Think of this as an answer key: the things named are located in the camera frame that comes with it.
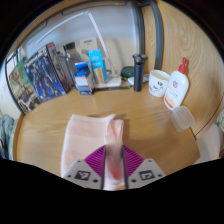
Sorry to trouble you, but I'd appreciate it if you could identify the green toy figure box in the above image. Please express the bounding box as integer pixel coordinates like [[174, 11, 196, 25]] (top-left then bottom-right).
[[8, 58, 42, 116]]

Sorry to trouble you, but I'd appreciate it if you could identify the dark green round tin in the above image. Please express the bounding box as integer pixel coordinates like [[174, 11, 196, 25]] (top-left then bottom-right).
[[120, 65, 136, 79]]

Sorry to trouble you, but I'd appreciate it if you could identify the light blue packet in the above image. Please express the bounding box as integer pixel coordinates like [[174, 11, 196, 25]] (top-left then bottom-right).
[[87, 49, 109, 85]]

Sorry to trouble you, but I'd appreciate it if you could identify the white carton box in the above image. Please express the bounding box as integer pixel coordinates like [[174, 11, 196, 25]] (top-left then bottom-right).
[[79, 37, 99, 56]]

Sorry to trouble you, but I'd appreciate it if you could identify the black electric shaver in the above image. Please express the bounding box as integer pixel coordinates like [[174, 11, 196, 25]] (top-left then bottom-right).
[[132, 53, 149, 93]]

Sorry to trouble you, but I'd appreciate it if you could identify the small blue box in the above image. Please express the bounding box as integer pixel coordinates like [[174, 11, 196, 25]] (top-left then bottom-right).
[[73, 61, 95, 96]]

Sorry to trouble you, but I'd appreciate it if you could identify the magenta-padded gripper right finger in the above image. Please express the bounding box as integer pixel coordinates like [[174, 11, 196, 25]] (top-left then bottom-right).
[[121, 144, 166, 190]]

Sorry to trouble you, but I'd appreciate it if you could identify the pale pink towel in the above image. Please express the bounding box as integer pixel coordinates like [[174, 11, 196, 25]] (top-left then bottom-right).
[[60, 113, 126, 192]]

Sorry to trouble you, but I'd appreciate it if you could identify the white desk lamp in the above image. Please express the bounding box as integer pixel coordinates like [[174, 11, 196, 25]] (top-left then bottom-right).
[[35, 10, 123, 90]]

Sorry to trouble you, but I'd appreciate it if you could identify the white red-capped lotion bottle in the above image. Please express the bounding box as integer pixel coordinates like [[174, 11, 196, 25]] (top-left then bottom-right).
[[163, 57, 190, 112]]

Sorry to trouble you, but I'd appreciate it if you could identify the bed with teal bedding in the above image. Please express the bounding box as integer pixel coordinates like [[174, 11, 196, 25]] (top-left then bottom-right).
[[0, 111, 16, 160]]

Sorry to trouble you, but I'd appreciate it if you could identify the white mug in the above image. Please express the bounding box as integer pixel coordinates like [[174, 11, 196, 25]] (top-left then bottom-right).
[[148, 69, 171, 98]]

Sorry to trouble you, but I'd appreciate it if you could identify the blue robot model box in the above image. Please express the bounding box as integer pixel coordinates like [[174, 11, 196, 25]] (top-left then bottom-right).
[[24, 41, 71, 103]]

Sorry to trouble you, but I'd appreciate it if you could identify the clear plastic container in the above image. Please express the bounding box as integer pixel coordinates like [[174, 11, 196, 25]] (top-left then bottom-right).
[[170, 105, 196, 133]]

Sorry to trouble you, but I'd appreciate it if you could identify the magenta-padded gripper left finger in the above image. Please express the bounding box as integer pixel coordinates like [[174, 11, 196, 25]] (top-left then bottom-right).
[[62, 144, 107, 190]]

